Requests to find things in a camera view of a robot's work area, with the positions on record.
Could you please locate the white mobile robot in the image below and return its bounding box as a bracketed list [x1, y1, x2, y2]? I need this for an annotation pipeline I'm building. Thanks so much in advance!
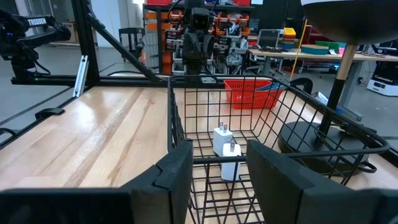
[366, 77, 398, 97]

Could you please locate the stack of coloured boxes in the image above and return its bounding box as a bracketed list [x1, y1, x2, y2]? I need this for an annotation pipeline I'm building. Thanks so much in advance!
[282, 27, 297, 51]

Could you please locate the red plastic basket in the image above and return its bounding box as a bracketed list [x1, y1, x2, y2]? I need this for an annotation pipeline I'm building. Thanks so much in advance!
[223, 78, 285, 110]

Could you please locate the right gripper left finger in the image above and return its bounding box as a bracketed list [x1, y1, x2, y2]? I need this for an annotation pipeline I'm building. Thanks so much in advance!
[0, 140, 194, 224]

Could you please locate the black aluminium table frame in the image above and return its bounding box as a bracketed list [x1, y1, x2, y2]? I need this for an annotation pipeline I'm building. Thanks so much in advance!
[11, 0, 170, 88]

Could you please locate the black wire basket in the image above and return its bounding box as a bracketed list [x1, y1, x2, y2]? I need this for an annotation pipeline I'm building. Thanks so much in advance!
[167, 74, 391, 224]

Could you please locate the green box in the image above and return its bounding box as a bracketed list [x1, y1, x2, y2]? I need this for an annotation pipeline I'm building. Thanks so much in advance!
[315, 40, 348, 54]

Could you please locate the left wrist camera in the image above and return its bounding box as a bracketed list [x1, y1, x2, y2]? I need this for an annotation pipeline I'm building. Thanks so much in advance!
[190, 7, 214, 32]

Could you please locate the wooden desk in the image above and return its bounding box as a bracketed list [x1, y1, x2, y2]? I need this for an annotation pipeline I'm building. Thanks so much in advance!
[248, 47, 398, 121]

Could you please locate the rack with orange bins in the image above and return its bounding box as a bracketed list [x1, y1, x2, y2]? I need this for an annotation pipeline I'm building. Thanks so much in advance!
[142, 0, 256, 76]

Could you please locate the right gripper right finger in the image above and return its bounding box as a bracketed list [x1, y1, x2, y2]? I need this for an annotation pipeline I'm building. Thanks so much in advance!
[246, 139, 398, 224]

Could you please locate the black cart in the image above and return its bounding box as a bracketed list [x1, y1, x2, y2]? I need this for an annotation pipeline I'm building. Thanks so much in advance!
[118, 27, 146, 60]

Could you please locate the grey blue slim item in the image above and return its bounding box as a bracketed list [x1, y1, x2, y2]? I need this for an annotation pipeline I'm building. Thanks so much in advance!
[254, 82, 283, 92]

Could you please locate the grey laptop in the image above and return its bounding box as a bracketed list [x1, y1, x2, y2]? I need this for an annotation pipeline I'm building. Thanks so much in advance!
[257, 28, 281, 49]

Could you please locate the yellow pole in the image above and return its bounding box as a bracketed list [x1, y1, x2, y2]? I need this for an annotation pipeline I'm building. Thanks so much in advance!
[289, 18, 308, 82]

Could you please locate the black table clamp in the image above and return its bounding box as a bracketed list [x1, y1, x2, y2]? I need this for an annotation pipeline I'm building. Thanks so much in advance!
[34, 107, 66, 121]

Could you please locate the teal box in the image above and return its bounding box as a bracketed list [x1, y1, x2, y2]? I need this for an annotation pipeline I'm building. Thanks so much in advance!
[300, 44, 331, 55]

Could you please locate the silver metal bracket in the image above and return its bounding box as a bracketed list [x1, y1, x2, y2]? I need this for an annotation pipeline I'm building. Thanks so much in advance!
[72, 55, 90, 98]

